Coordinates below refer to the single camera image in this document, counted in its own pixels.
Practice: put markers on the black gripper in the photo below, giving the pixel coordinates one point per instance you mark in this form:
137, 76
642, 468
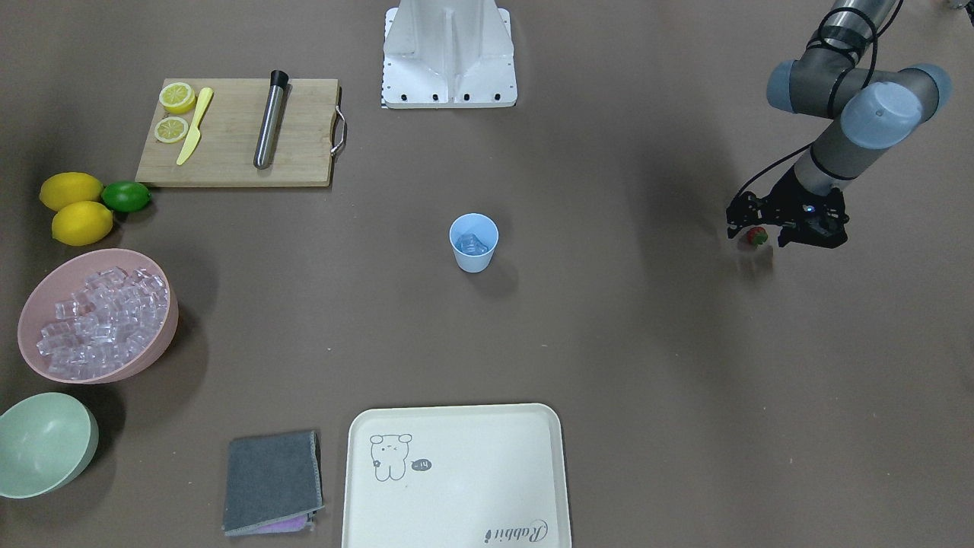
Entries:
781, 195

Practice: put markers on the red strawberry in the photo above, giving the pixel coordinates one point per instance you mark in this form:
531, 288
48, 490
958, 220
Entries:
756, 236

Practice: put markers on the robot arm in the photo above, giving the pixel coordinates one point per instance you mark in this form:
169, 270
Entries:
870, 111

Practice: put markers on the light blue plastic cup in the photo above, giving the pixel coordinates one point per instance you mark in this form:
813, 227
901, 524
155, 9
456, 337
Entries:
474, 238

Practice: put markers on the pink bowl of ice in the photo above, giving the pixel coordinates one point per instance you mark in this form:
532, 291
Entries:
104, 316

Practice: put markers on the cream rabbit tray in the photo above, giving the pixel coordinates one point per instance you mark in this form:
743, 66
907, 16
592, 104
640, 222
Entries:
457, 476

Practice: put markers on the steel muddler black tip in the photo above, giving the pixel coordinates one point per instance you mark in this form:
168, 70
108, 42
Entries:
271, 120

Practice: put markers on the wooden cutting board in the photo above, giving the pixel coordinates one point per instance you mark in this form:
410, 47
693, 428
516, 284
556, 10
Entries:
230, 128

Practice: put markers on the grey folded cloth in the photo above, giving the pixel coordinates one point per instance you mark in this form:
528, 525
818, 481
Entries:
273, 484

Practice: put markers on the yellow plastic knife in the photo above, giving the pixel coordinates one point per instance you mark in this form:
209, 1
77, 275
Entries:
194, 134

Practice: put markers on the lemon slice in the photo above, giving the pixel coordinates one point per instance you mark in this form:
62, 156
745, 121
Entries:
171, 129
177, 98

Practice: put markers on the green lime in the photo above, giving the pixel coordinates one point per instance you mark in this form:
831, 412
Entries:
126, 196

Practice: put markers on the yellow lemon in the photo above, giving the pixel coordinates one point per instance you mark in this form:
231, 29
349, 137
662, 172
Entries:
63, 189
82, 223

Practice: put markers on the green empty bowl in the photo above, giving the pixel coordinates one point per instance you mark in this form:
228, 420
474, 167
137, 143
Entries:
46, 441

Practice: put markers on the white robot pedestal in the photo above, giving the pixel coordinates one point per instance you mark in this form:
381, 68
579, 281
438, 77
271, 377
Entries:
448, 55

